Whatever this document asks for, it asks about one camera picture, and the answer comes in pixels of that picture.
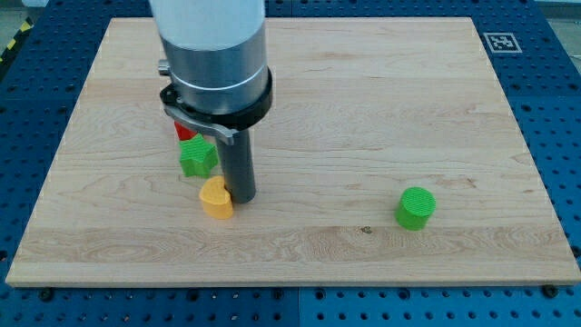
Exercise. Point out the white fiducial marker tag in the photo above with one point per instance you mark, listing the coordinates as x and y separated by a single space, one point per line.
502 43

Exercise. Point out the light wooden board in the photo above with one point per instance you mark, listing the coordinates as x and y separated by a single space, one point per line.
363 109

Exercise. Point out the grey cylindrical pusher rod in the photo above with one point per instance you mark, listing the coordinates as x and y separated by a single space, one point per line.
237 167

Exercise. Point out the black clamp ring with lever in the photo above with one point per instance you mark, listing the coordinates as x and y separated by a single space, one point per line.
224 127

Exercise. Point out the green star block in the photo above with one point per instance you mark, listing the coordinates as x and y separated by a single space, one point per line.
198 157

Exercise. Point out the yellow heart block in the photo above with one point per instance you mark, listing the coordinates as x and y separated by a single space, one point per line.
215 199

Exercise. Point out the black board corner bolt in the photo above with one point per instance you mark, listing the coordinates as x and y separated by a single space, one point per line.
550 291
46 294

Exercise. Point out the green cylinder block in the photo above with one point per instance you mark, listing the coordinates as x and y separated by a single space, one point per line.
416 205

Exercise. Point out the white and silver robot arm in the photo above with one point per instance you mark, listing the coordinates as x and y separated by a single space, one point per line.
221 85

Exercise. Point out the red block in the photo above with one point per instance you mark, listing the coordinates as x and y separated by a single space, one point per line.
183 133

